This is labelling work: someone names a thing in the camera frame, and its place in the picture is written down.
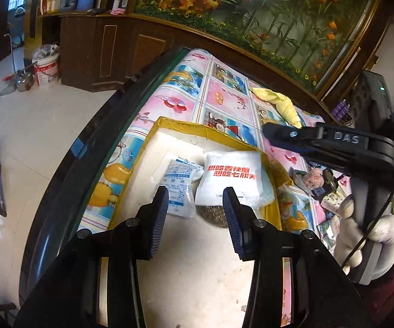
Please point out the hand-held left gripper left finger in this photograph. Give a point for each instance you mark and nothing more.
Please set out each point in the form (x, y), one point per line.
(160, 218)

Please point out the blue white printed packet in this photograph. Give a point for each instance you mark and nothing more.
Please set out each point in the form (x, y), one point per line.
(178, 188)

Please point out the pink fuzzy badge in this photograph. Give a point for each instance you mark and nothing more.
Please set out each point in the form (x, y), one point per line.
(313, 177)

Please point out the metal walking cane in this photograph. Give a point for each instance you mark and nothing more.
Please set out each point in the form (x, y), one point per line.
(12, 46)

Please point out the orange white box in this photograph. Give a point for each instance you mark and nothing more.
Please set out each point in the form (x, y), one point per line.
(50, 6)

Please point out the person's right forearm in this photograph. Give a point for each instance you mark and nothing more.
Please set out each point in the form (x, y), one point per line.
(388, 293)

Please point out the pink cloth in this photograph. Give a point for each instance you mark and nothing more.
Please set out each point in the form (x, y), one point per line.
(119, 11)

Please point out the metal kettle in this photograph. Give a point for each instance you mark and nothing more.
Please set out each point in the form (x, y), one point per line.
(24, 81)

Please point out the green white snack packet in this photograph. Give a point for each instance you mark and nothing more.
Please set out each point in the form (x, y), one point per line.
(328, 230)

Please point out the landscape print snack packet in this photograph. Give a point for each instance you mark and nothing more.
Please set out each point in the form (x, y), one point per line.
(333, 203)

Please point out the grey knitted pouch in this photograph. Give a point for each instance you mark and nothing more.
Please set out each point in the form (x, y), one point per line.
(214, 215)

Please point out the aquarium with plants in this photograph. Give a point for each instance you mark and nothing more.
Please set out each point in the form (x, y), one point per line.
(268, 10)

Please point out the white plastic bucket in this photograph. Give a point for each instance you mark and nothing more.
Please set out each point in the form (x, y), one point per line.
(47, 68)

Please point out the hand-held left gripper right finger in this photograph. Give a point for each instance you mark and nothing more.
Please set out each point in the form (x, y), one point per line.
(231, 220)

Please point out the yellow taped cardboard box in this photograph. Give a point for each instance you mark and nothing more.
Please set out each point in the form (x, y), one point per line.
(190, 256)

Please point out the yellow towel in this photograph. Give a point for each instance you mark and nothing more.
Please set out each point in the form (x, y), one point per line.
(280, 104)

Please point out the dark glass table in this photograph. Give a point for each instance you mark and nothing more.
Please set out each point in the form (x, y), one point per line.
(80, 157)

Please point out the dark wooden cabinet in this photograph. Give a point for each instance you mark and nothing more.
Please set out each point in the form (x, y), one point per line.
(115, 47)

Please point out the white glove packet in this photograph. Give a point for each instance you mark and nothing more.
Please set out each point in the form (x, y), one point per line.
(232, 174)

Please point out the purple bottles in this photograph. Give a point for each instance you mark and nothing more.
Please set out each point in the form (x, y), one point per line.
(341, 109)

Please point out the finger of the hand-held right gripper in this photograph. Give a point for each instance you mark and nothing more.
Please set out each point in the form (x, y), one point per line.
(302, 150)
(287, 132)

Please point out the colourful printed tablecloth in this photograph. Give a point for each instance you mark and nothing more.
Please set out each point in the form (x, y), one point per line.
(217, 88)

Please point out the person's right hand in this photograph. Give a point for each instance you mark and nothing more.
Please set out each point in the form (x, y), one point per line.
(349, 242)

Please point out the small white bottle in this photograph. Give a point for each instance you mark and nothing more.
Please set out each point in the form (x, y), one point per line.
(116, 2)

